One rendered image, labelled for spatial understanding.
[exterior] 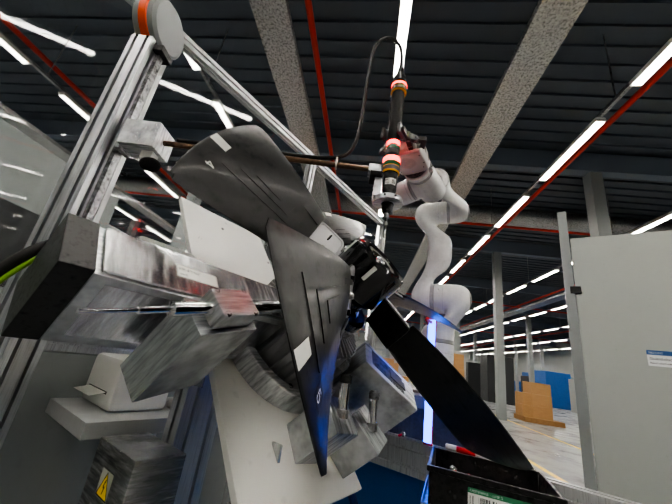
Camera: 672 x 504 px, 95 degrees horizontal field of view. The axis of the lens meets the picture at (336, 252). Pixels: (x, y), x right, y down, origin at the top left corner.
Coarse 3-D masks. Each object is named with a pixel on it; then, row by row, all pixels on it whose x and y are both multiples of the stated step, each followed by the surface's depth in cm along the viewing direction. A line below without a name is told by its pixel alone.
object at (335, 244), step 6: (318, 228) 56; (324, 228) 57; (330, 228) 58; (312, 234) 56; (318, 234) 56; (324, 234) 57; (330, 234) 57; (336, 234) 58; (318, 240) 56; (324, 240) 57; (330, 240) 57; (336, 240) 58; (342, 240) 58; (330, 246) 57; (336, 246) 58; (342, 246) 58; (336, 252) 57
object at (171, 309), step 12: (252, 300) 40; (264, 300) 42; (84, 312) 23; (96, 312) 24; (108, 312) 25; (120, 312) 26; (132, 312) 27; (144, 312) 27; (156, 312) 28; (168, 312) 29; (180, 312) 30; (192, 312) 31; (204, 312) 33; (264, 312) 41; (276, 312) 44
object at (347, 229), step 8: (328, 216) 85; (336, 216) 87; (328, 224) 79; (336, 224) 79; (344, 224) 80; (352, 224) 82; (360, 224) 86; (336, 232) 74; (344, 232) 74; (352, 232) 75; (360, 232) 76; (344, 240) 70; (352, 240) 69
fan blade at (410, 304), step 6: (402, 294) 67; (390, 300) 72; (396, 300) 70; (402, 300) 68; (408, 300) 67; (414, 300) 66; (402, 306) 78; (408, 306) 74; (414, 306) 71; (420, 306) 69; (426, 306) 68; (420, 312) 78; (426, 312) 74; (432, 312) 70; (432, 318) 81; (438, 318) 74; (444, 318) 71; (450, 324) 74
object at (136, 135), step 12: (132, 120) 76; (120, 132) 75; (132, 132) 75; (144, 132) 75; (156, 132) 75; (168, 132) 79; (120, 144) 75; (132, 144) 74; (144, 144) 74; (156, 144) 75; (132, 156) 80; (168, 156) 80
